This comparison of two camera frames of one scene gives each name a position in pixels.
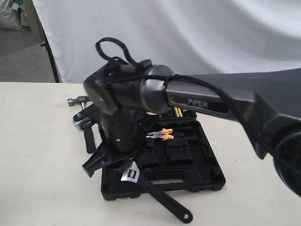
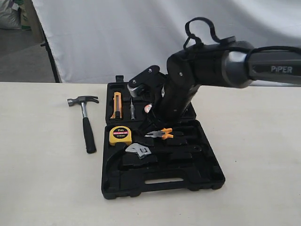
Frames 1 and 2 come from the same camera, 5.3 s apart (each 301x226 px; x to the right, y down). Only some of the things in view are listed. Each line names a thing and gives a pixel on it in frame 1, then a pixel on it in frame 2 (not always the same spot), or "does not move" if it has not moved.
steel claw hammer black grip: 89,132 does not move
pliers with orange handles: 163,134 does not move
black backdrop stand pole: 47,45 does not move
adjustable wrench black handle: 132,173 -> 169,151
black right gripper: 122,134 -> 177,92
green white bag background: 26,14 does not move
